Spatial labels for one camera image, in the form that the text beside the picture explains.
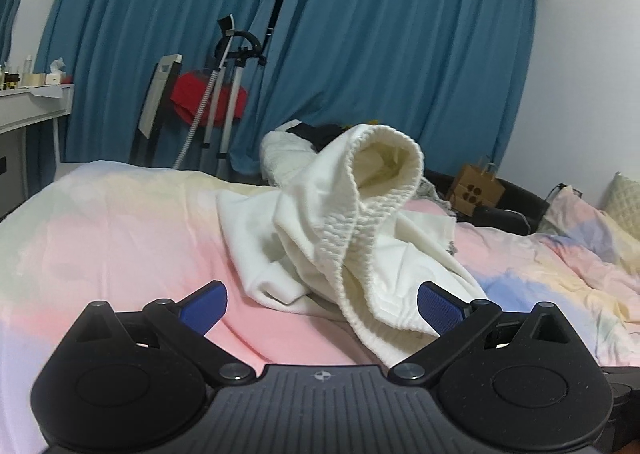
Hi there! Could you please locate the white zip-up jacket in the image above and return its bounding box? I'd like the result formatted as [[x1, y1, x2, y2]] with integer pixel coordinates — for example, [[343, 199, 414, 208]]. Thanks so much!
[[216, 125, 486, 366]]

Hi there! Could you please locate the white folding chair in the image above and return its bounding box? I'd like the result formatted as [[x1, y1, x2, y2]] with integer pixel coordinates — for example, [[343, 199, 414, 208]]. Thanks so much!
[[129, 54, 182, 167]]

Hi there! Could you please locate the pile of clothes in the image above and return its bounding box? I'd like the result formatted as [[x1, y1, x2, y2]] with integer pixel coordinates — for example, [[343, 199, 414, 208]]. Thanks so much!
[[259, 119, 352, 187]]

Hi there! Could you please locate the pastel tie-dye duvet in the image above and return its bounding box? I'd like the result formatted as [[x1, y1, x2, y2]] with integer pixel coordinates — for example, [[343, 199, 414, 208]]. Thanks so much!
[[1, 162, 639, 453]]

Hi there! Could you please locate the brown paper bag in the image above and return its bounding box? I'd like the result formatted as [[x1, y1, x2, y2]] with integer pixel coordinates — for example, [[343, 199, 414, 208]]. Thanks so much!
[[447, 159, 506, 217]]

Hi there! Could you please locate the cream quilted pillow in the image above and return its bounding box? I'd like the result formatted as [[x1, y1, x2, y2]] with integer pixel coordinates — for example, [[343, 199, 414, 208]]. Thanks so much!
[[604, 172, 640, 239]]

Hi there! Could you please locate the red cloth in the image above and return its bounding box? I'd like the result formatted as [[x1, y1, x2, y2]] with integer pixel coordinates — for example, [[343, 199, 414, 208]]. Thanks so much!
[[170, 72, 247, 127]]

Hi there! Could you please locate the white dressing table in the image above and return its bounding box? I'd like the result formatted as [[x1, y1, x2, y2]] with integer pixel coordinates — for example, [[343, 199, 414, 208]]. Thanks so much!
[[1, 84, 74, 218]]

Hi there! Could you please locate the tissue box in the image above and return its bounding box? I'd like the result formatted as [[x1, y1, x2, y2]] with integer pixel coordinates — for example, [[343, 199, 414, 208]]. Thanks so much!
[[44, 58, 65, 85]]

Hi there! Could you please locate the blue curtain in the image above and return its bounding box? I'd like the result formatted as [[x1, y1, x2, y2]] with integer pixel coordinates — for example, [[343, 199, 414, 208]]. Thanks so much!
[[35, 0, 537, 174]]

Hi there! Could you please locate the black bed frame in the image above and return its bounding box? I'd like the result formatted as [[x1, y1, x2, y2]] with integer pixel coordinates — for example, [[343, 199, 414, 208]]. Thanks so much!
[[422, 168, 551, 235]]

